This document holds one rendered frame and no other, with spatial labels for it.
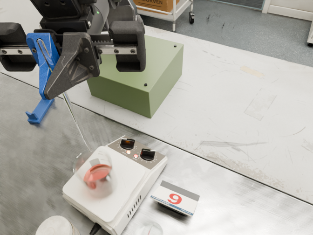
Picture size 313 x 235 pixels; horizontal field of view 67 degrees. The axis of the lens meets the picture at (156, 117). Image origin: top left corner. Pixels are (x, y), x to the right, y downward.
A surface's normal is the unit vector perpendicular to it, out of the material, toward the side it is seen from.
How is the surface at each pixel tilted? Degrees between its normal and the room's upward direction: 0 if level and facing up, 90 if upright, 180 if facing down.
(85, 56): 89
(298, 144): 0
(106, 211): 0
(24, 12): 90
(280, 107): 0
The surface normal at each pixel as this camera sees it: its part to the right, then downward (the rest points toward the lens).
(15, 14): 0.88, 0.34
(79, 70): 0.60, -0.50
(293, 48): -0.04, -0.64
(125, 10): -0.05, 0.67
